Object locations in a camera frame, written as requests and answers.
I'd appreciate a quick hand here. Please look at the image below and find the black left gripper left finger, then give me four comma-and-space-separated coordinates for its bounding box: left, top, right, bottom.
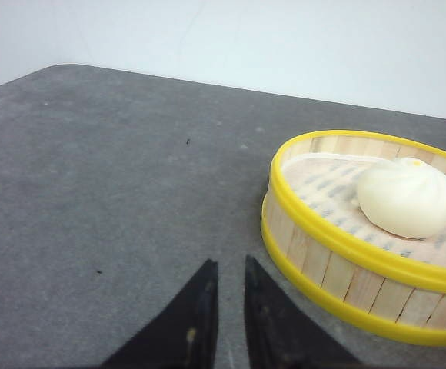
101, 259, 218, 368

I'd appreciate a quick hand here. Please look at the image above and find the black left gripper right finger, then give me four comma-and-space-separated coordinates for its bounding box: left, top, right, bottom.
244, 255, 361, 368

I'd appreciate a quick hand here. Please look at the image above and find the one-bun bamboo steamer tier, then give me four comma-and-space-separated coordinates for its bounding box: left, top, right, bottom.
261, 130, 446, 346

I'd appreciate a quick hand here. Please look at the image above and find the white bun in single tier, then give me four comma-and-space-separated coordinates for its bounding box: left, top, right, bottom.
356, 157, 446, 239

